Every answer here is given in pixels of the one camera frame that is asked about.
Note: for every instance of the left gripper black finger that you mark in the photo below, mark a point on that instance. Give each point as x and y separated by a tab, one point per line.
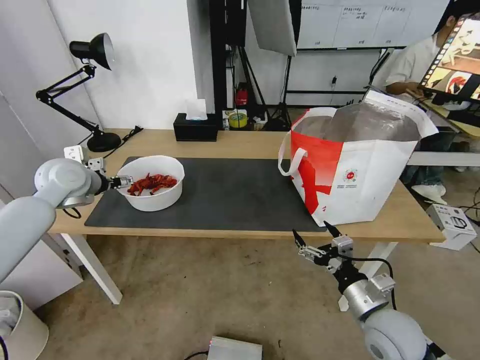
125	179
123	185

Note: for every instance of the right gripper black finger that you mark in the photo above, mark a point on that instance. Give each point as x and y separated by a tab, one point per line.
333	234
310	253

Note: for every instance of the white round bowl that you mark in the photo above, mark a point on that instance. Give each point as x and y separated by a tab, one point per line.
153	200

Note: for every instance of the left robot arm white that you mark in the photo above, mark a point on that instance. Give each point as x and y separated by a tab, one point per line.
22	221

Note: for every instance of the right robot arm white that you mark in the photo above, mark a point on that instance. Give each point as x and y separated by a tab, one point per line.
390	333

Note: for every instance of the white red takeout bag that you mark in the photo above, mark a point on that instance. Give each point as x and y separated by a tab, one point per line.
360	176

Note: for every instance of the white power strip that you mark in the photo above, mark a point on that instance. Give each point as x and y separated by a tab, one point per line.
73	153

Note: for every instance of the black tissue box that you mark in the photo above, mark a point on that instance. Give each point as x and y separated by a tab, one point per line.
195	129

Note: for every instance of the black desk mat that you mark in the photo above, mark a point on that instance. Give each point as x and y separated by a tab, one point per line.
232	195

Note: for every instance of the white cabinet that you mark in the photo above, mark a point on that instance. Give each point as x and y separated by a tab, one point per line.
41	270

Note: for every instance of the white printed cardboard box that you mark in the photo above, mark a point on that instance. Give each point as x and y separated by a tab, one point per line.
450	225

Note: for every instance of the silver flat device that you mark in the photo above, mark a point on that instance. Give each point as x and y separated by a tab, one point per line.
234	348

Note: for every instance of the wooden table white legs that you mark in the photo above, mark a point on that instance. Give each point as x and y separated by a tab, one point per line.
243	146

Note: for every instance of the yellow tape roll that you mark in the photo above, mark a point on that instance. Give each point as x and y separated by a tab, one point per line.
238	120

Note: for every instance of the black desk lamp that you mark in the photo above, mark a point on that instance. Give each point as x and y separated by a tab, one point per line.
95	47

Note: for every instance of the black light stand tripod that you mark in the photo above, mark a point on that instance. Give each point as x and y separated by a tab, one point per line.
279	105

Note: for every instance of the red small container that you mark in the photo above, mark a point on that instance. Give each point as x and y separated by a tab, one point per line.
242	97

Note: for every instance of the black metal rack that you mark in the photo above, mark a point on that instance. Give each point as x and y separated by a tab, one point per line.
221	56

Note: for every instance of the white waste bin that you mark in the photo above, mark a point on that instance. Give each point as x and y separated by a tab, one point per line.
18	330

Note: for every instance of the person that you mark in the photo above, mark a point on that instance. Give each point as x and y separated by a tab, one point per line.
407	67

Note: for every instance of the grey softbox light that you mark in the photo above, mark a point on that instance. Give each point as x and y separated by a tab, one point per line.
275	26

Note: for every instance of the computer monitor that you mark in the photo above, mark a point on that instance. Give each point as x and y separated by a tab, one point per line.
455	56

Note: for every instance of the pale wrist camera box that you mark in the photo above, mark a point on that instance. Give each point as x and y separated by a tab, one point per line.
343	246

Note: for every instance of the whiteboard with black frame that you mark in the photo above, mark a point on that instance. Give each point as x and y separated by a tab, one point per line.
375	22

